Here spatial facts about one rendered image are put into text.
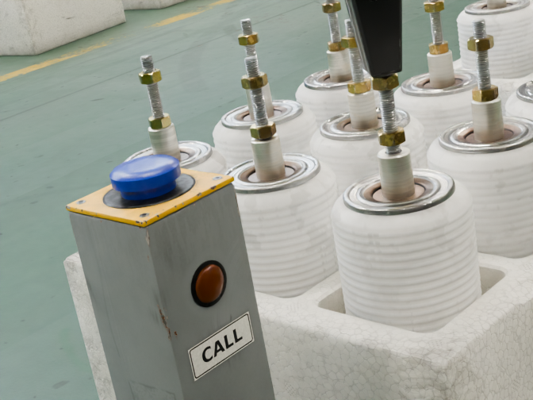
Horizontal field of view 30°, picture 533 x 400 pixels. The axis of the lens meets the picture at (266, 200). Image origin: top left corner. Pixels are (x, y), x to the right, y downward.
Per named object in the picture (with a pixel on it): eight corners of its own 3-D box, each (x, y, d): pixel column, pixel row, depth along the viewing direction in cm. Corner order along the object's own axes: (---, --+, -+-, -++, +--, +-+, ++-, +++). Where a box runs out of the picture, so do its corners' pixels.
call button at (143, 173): (199, 190, 57) (192, 155, 56) (147, 216, 54) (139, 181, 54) (154, 182, 60) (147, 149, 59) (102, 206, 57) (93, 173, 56)
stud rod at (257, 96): (262, 159, 74) (244, 60, 72) (260, 155, 75) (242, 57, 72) (275, 155, 74) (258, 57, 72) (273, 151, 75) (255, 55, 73)
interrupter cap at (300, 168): (203, 194, 75) (201, 185, 74) (258, 159, 80) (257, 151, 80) (286, 201, 70) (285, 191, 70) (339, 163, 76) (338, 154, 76)
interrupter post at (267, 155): (250, 183, 75) (242, 142, 74) (267, 171, 77) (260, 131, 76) (276, 185, 74) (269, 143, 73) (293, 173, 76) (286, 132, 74)
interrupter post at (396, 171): (381, 205, 66) (375, 159, 65) (381, 193, 69) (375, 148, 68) (417, 201, 66) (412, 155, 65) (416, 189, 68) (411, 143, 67)
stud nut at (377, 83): (404, 82, 65) (402, 70, 65) (394, 90, 63) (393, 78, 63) (376, 83, 66) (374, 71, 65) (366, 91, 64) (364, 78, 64)
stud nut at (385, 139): (410, 137, 66) (408, 125, 66) (400, 146, 65) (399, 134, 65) (383, 137, 67) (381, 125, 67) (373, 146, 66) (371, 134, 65)
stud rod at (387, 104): (404, 162, 67) (391, 52, 64) (399, 167, 66) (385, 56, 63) (390, 162, 67) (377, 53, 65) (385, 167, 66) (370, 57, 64)
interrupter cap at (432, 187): (342, 225, 64) (340, 215, 64) (345, 184, 71) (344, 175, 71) (459, 212, 63) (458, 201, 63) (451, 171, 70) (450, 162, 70)
